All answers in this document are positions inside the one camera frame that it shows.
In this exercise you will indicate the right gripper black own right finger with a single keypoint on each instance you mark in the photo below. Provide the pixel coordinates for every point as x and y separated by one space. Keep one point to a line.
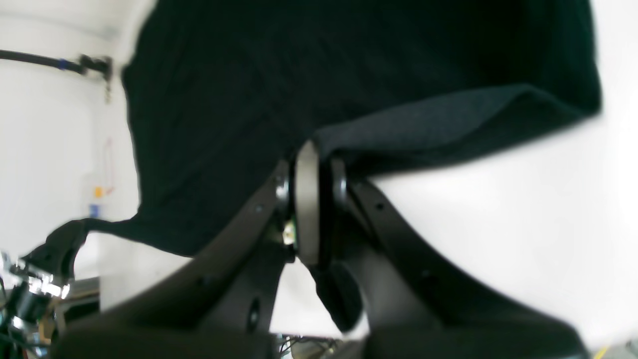
418 303

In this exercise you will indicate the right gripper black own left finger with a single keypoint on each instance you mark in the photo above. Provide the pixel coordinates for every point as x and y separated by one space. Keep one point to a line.
217 306

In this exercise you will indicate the black T-shirt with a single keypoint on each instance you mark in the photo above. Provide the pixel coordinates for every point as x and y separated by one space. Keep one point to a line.
219 90

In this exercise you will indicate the black clamp with cable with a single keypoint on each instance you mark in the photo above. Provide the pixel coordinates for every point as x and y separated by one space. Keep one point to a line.
84 64

